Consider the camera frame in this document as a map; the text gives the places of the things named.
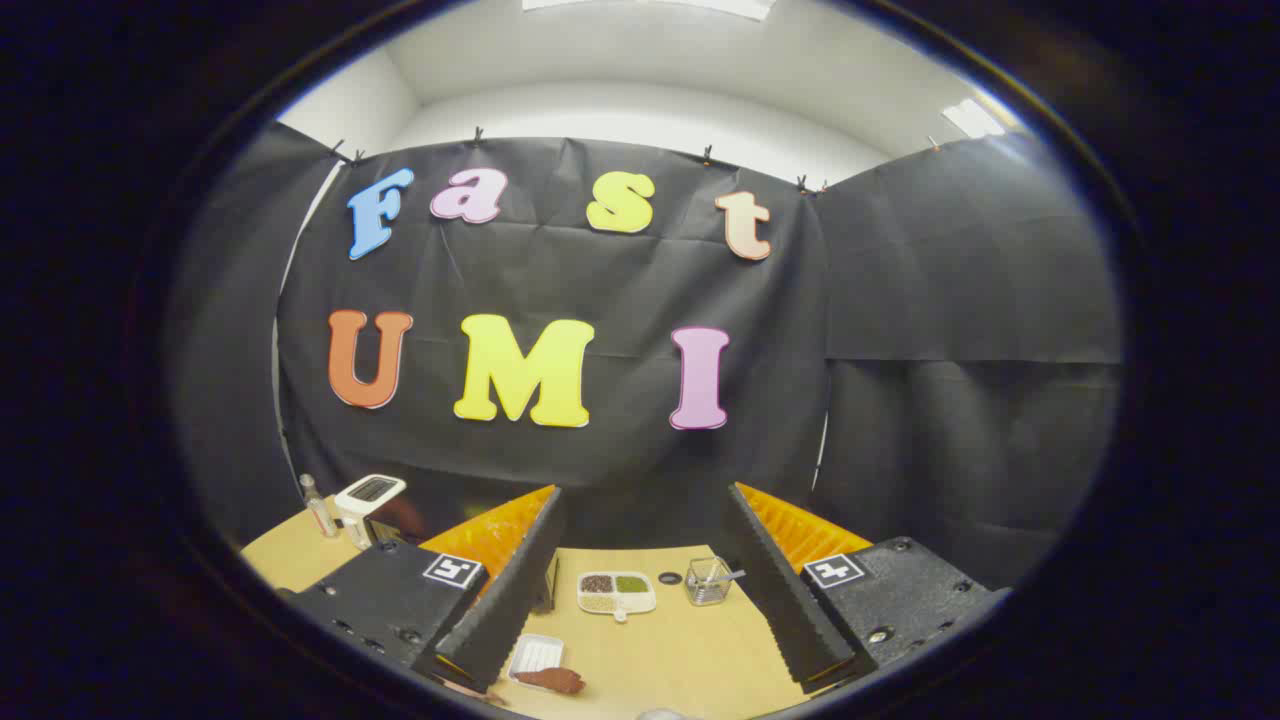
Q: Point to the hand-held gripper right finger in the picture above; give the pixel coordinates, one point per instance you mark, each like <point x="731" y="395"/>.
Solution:
<point x="780" y="590"/>

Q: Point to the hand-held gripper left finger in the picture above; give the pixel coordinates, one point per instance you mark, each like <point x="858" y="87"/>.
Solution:
<point x="510" y="600"/>

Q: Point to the red meat slice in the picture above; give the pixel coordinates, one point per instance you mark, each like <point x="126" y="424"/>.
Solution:
<point x="555" y="680"/>

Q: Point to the white bread toaster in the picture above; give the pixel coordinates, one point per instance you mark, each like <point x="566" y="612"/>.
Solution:
<point x="350" y="503"/>

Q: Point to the metal spoon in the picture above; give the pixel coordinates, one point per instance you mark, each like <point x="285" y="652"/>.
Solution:
<point x="735" y="575"/>

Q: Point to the white foam tray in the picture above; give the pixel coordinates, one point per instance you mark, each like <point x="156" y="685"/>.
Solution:
<point x="535" y="652"/>

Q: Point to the clear square utensil holder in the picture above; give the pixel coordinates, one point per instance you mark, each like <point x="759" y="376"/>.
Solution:
<point x="705" y="590"/>

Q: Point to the white divided dish with beans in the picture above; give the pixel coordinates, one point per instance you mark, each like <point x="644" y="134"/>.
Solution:
<point x="640" y="602"/>

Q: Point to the clear plastic bottle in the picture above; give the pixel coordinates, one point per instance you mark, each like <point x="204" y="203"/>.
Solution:
<point x="320" y="515"/>

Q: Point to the black backdrop cloth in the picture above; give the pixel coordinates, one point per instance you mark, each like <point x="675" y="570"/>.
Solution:
<point x="600" y="280"/>

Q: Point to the ceiling light panel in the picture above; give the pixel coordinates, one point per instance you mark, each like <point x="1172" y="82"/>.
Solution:
<point x="650" y="4"/>
<point x="972" y="118"/>

